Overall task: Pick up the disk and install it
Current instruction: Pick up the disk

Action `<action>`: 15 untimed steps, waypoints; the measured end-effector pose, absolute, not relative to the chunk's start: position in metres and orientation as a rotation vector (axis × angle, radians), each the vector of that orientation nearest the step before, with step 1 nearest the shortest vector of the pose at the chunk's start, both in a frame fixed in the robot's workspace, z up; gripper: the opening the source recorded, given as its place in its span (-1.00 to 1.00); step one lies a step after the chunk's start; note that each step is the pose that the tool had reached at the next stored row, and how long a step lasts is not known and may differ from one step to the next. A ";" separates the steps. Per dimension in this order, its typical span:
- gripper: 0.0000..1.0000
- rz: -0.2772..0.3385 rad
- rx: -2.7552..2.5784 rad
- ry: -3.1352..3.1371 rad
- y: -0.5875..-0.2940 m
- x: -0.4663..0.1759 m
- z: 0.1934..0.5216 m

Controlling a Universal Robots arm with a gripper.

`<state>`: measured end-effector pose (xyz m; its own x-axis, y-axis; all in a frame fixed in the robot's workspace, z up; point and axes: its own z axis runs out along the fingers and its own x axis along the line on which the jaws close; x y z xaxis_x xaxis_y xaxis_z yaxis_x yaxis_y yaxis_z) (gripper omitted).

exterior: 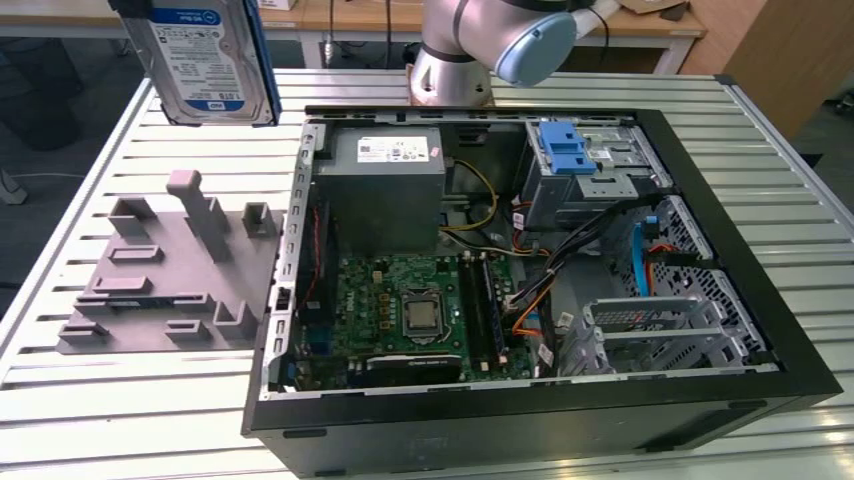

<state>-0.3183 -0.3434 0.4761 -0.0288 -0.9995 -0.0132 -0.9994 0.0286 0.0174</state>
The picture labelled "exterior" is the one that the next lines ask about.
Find metal disk bay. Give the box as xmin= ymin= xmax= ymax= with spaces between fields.
xmin=556 ymin=294 xmax=755 ymax=379

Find black desk cable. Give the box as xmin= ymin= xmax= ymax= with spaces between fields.
xmin=591 ymin=9 xmax=612 ymax=51

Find grey stand foot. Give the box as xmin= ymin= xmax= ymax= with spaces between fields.
xmin=0 ymin=167 xmax=29 ymax=206

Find blue SATA wire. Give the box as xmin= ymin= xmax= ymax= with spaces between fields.
xmin=627 ymin=214 xmax=661 ymax=301

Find RAM stick in slot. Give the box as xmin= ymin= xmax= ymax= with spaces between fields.
xmin=480 ymin=257 xmax=509 ymax=365

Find black cable bundle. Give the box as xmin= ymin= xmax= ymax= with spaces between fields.
xmin=505 ymin=199 xmax=641 ymax=311

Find CPU socket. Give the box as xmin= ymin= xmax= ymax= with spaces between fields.
xmin=396 ymin=287 xmax=448 ymax=347

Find orange wires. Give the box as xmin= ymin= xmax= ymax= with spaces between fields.
xmin=510 ymin=309 xmax=545 ymax=339

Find green motherboard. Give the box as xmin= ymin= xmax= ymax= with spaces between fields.
xmin=292 ymin=252 xmax=541 ymax=389

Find grey power supply unit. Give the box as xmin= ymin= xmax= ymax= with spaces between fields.
xmin=312 ymin=126 xmax=446 ymax=256

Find brown cardboard piece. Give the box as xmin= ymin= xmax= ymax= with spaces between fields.
xmin=616 ymin=0 xmax=688 ymax=21

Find wooden desk white frame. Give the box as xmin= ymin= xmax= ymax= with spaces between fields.
xmin=0 ymin=0 xmax=708 ymax=76

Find red black power wire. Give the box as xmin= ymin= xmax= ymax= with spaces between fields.
xmin=647 ymin=243 xmax=716 ymax=267

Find black PC case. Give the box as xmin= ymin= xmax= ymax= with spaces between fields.
xmin=238 ymin=104 xmax=843 ymax=476

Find blue drive latch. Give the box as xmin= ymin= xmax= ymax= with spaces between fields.
xmin=537 ymin=121 xmax=595 ymax=175

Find hard disk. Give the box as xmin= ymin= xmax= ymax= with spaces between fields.
xmin=109 ymin=0 xmax=281 ymax=129

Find black graphics card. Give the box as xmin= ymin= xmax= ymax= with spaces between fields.
xmin=345 ymin=352 xmax=462 ymax=387

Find metal optical drive cage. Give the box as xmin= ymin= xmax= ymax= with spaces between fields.
xmin=518 ymin=119 xmax=672 ymax=231

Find black waste bin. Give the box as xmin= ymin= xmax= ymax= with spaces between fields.
xmin=0 ymin=37 xmax=85 ymax=151

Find grey parts rack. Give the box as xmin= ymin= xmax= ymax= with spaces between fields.
xmin=55 ymin=168 xmax=285 ymax=357

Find yellow wires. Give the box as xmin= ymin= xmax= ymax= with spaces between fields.
xmin=438 ymin=158 xmax=498 ymax=234

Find silver CPU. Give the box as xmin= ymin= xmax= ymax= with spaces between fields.
xmin=402 ymin=301 xmax=442 ymax=337

